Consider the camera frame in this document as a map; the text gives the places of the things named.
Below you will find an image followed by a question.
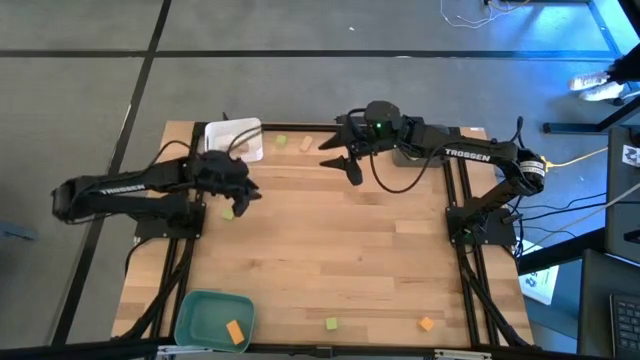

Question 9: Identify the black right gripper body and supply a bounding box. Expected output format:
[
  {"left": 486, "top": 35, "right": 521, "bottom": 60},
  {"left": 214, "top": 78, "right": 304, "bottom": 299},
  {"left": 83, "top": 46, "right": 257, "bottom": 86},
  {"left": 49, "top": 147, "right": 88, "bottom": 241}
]
[{"left": 335, "top": 112, "right": 381, "bottom": 162}]

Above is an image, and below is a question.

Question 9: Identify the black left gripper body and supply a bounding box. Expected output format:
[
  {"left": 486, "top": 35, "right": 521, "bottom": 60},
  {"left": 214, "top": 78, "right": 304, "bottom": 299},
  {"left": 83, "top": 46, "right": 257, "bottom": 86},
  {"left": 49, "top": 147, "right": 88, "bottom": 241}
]
[{"left": 192, "top": 148, "right": 254, "bottom": 199}]

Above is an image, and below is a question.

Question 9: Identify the orange rectangular block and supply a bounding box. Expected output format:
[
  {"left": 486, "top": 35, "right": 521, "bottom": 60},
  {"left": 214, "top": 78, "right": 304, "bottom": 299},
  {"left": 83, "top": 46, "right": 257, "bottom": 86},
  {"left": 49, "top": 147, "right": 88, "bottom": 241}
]
[{"left": 225, "top": 319, "right": 246, "bottom": 346}]

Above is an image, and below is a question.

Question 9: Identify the white plastic bin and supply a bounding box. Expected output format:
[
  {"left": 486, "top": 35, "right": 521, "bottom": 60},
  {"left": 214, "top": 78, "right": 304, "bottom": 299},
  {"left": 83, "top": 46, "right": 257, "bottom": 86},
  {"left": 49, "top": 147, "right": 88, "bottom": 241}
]
[{"left": 204, "top": 117, "right": 264, "bottom": 164}]

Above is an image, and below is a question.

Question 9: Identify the grey translucent plastic bin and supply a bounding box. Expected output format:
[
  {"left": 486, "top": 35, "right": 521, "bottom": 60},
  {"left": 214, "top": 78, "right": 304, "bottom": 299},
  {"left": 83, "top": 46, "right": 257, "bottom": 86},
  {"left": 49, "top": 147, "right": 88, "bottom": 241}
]
[{"left": 391, "top": 124, "right": 454, "bottom": 169}]

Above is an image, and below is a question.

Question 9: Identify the teal plastic bin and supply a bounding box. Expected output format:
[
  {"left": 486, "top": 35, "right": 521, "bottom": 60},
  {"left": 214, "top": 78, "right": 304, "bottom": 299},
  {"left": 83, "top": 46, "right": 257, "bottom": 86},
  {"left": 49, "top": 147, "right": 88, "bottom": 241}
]
[{"left": 173, "top": 289, "right": 256, "bottom": 354}]

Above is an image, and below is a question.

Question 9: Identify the black crossbar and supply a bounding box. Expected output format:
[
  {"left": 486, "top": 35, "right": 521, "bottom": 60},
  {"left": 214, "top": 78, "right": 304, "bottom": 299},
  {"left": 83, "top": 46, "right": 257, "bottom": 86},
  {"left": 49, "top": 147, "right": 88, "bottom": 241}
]
[{"left": 0, "top": 337, "right": 601, "bottom": 360}]

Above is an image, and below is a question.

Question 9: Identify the black metal stand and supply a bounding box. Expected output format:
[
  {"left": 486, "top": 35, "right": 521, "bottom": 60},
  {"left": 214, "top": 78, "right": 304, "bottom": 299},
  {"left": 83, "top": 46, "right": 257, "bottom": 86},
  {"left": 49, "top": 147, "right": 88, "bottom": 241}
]
[{"left": 542, "top": 0, "right": 640, "bottom": 135}]

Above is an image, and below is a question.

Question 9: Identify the white printed paper sheet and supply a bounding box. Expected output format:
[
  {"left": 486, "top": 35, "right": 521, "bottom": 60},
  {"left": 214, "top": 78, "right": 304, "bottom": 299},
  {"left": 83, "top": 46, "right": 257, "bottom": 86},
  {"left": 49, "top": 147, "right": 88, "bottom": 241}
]
[{"left": 517, "top": 239, "right": 560, "bottom": 306}]

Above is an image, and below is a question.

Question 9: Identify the person's shoe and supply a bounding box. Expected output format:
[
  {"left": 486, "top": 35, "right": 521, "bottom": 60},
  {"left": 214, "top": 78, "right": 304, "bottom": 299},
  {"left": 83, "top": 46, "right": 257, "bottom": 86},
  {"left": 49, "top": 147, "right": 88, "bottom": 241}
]
[
  {"left": 568, "top": 71, "right": 610, "bottom": 91},
  {"left": 579, "top": 82, "right": 626, "bottom": 103}
]

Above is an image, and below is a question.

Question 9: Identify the dark grey box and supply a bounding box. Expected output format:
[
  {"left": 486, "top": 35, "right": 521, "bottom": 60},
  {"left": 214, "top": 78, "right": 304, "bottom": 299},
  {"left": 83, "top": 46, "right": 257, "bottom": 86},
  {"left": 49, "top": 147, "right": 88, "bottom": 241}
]
[{"left": 603, "top": 124, "right": 640, "bottom": 265}]

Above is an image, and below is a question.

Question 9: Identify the white marker label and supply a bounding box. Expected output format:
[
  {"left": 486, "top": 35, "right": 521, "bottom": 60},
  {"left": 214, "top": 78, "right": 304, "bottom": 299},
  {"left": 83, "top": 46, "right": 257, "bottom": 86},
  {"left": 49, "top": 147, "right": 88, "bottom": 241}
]
[{"left": 621, "top": 143, "right": 640, "bottom": 168}]

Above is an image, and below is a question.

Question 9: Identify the person's leg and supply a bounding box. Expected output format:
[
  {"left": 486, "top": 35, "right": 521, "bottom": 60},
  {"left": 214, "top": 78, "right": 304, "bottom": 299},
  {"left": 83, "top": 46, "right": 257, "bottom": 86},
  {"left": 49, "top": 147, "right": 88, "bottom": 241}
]
[{"left": 607, "top": 49, "right": 640, "bottom": 84}]

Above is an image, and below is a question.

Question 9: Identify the dark grey desk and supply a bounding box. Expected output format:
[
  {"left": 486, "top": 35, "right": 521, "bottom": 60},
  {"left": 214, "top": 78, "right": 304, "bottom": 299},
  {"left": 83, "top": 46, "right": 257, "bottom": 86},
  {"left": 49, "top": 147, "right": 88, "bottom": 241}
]
[{"left": 577, "top": 248, "right": 640, "bottom": 360}]

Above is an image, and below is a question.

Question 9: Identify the black keyboard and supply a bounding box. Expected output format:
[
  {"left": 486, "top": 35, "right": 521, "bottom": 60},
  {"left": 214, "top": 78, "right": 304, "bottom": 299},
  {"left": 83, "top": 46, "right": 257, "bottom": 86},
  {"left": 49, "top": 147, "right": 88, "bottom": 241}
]
[{"left": 608, "top": 293, "right": 640, "bottom": 357}]

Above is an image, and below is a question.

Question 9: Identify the black aluminium table frame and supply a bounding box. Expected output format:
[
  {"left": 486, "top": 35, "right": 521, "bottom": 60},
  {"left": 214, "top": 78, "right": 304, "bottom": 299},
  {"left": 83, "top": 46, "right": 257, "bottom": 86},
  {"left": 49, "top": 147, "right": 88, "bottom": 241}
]
[{"left": 112, "top": 119, "right": 535, "bottom": 351}]

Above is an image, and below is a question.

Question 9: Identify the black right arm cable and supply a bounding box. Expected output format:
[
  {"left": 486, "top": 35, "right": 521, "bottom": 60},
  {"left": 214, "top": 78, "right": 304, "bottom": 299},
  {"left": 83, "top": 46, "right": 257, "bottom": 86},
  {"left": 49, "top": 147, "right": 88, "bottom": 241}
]
[{"left": 368, "top": 144, "right": 451, "bottom": 195}]

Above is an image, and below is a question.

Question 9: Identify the silver metal bracket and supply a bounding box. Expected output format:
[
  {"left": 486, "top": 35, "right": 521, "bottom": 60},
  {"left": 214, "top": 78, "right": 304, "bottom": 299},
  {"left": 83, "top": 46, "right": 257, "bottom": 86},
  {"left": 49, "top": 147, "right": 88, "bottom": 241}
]
[
  {"left": 432, "top": 348, "right": 494, "bottom": 360},
  {"left": 156, "top": 344, "right": 207, "bottom": 357}
]

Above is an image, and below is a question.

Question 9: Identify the white floor cable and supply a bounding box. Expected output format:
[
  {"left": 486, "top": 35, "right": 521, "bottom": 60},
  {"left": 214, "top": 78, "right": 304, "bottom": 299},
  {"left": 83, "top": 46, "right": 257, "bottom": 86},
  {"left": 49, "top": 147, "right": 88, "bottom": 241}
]
[{"left": 439, "top": 0, "right": 531, "bottom": 30}]

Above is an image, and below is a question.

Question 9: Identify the black floor cable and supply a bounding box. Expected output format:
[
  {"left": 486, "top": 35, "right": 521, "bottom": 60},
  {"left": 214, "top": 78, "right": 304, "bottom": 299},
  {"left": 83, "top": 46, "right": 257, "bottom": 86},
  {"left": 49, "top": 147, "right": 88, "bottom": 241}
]
[{"left": 501, "top": 199, "right": 609, "bottom": 225}]

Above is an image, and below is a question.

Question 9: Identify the yellow extension cord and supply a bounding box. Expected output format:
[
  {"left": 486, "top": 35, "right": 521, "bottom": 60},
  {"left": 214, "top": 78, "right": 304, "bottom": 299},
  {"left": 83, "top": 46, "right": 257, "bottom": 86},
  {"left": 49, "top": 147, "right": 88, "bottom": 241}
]
[{"left": 539, "top": 146, "right": 609, "bottom": 172}]

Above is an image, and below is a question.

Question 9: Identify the grey floor cable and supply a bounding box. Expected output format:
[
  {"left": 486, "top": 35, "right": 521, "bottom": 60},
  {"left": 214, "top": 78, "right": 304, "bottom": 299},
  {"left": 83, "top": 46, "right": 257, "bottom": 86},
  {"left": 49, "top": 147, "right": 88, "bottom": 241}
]
[{"left": 519, "top": 182, "right": 640, "bottom": 254}]

